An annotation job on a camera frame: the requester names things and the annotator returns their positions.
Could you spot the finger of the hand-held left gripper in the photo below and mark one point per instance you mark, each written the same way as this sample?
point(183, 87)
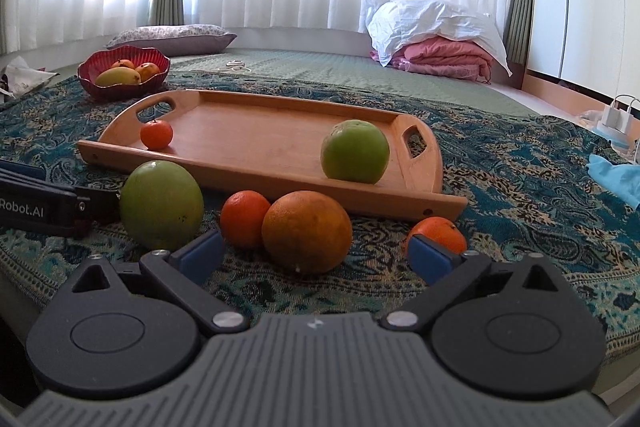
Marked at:
point(20, 169)
point(97, 207)

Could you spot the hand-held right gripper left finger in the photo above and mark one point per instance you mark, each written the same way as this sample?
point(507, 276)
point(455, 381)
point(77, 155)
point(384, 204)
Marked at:
point(202, 254)

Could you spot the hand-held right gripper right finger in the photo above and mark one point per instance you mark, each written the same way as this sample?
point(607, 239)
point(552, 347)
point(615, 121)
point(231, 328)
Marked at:
point(430, 259)

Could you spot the small tangerine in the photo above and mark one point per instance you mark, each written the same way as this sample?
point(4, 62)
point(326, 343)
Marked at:
point(442, 229)
point(242, 217)
point(156, 135)

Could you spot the green apple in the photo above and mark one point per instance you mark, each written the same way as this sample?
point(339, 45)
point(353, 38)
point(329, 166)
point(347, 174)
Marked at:
point(355, 152)
point(160, 204)

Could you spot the brown pear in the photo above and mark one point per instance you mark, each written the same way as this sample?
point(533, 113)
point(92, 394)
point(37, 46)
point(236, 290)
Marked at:
point(306, 232)

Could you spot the teal paisley blanket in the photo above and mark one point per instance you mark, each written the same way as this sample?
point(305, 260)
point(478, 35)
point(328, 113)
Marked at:
point(500, 207)

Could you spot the crumpled white plastic bag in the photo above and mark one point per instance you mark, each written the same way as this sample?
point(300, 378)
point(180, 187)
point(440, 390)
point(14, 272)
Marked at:
point(22, 77)

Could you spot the red scalloped bowl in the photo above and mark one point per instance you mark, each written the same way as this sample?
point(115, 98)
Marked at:
point(125, 92)

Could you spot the yellow-green mango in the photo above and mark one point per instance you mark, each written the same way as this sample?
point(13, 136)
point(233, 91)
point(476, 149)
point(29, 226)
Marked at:
point(117, 77)

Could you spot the orange-red mango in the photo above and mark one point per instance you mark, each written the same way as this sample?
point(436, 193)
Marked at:
point(122, 64)
point(148, 71)

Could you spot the floral pillow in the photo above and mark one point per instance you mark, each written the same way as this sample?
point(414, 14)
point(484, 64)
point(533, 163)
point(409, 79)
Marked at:
point(175, 38)

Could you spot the folded pink blanket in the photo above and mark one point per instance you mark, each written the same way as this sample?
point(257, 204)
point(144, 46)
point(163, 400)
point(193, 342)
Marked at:
point(440, 57)

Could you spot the light blue cloth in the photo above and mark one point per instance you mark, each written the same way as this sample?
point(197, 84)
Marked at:
point(617, 179)

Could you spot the green quilted mat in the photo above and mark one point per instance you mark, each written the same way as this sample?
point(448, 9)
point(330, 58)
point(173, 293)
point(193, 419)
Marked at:
point(325, 67)

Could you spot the white power adapter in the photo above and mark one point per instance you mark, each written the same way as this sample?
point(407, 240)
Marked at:
point(630, 119)
point(611, 117)

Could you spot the white duvet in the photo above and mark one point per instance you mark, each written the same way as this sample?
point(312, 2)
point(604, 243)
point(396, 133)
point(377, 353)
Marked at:
point(430, 19)

